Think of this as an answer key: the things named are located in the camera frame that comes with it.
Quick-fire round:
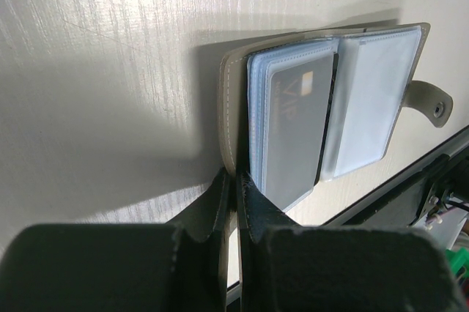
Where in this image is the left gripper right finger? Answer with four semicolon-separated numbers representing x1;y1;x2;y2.
236;171;462;311

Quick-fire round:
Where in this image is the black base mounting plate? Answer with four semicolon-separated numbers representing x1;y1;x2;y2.
227;130;468;311

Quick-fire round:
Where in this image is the grey leather card holder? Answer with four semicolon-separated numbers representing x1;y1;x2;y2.
218;22;454;209

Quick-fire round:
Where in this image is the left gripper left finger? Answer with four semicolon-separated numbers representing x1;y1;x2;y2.
1;169;230;311

